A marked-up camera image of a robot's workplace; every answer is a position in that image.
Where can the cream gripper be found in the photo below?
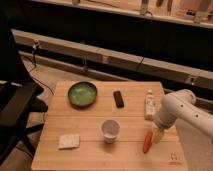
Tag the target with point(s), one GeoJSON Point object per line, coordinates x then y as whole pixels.
{"type": "Point", "coordinates": [157, 135]}

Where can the red orange pepper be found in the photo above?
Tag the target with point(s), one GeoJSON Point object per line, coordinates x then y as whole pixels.
{"type": "Point", "coordinates": [147, 142]}

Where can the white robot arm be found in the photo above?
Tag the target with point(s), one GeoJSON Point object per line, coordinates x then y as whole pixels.
{"type": "Point", "coordinates": [181, 105]}

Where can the green ceramic bowl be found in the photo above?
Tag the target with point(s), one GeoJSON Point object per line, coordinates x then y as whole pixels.
{"type": "Point", "coordinates": [82, 94]}

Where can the white squeeze bottle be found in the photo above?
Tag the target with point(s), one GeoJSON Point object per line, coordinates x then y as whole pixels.
{"type": "Point", "coordinates": [152, 104]}

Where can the white paper cup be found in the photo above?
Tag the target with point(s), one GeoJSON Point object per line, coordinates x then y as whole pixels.
{"type": "Point", "coordinates": [110, 130]}

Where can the black rectangular block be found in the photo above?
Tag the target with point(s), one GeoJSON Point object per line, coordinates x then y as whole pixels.
{"type": "Point", "coordinates": [118, 99]}

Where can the black office chair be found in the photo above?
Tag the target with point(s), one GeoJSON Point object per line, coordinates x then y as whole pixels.
{"type": "Point", "coordinates": [18, 95]}

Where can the long grey rail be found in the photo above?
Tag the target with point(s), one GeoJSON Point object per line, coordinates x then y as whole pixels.
{"type": "Point", "coordinates": [170, 71]}

